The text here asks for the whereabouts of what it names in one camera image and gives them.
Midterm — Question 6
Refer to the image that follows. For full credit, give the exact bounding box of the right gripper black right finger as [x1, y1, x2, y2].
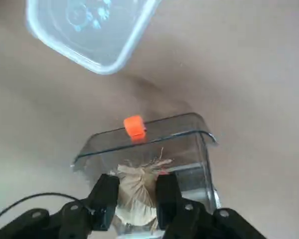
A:
[155, 173, 267, 239]

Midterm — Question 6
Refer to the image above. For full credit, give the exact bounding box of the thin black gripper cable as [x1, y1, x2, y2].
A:
[0, 192, 90, 225]

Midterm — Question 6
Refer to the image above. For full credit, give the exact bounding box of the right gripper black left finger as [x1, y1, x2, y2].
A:
[0, 174, 120, 239]

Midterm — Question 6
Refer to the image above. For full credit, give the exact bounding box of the clear drawer with orange handle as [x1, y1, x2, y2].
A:
[69, 112, 222, 239]

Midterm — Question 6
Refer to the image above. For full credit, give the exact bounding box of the clear plastic container lid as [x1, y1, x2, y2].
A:
[26, 0, 162, 75]

